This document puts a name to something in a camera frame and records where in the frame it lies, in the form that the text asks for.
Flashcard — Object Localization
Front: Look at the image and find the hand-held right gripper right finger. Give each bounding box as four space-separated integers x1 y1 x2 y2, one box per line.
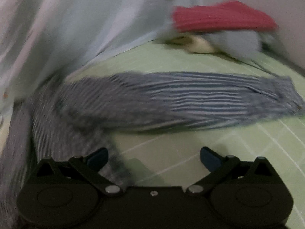
186 146 273 197

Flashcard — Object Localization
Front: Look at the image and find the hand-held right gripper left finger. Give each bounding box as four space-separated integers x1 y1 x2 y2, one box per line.
35 147 125 197

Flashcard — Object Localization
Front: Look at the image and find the blue checked shirt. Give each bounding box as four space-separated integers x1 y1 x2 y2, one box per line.
0 70 302 229

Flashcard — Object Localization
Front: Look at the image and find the green grid mat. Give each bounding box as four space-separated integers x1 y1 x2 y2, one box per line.
67 40 305 229

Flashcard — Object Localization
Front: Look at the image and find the yellowish soft object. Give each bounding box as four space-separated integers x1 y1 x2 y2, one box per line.
171 35 215 54

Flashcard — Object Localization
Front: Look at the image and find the grey folded garment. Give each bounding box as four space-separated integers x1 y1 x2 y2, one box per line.
164 29 263 60

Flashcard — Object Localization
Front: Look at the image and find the light blue printed blanket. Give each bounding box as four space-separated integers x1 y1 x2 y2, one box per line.
0 0 206 115

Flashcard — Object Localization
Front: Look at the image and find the red knit cloth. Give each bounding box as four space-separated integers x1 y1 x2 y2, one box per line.
172 0 278 33

